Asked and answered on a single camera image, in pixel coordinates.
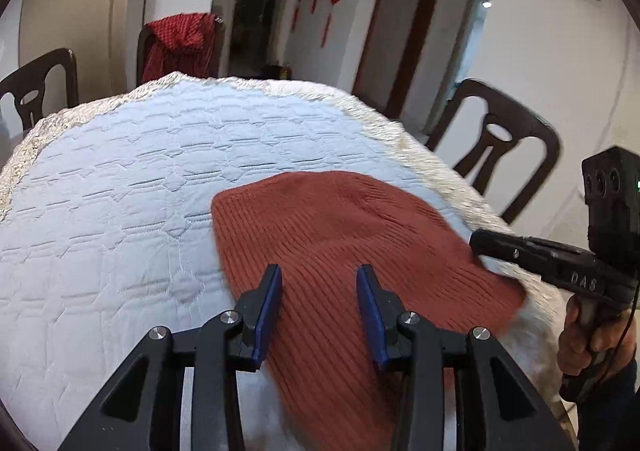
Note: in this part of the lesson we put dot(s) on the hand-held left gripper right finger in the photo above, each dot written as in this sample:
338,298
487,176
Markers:
369,326

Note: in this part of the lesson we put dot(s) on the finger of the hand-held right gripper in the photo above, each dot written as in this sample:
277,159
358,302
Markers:
525,253

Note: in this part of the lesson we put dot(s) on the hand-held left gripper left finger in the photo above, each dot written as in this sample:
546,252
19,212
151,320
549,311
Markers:
267,321

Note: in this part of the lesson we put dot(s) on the rust knit sweater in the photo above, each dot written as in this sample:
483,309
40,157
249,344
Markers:
325,231

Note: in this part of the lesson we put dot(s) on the person's right forearm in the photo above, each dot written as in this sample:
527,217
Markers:
610,406

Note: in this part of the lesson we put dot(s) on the person's right hand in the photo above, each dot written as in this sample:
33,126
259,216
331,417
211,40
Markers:
570,351

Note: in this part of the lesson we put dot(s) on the dark wooden chair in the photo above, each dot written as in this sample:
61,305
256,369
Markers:
60,66
218,51
530,131

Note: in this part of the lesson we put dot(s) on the white quilted lace-edged tablecloth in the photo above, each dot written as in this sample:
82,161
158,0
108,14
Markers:
125,181

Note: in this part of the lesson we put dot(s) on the brown wooden door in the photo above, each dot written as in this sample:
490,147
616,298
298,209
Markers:
400,31

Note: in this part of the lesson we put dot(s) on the red knit garment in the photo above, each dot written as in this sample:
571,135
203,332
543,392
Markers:
175,41

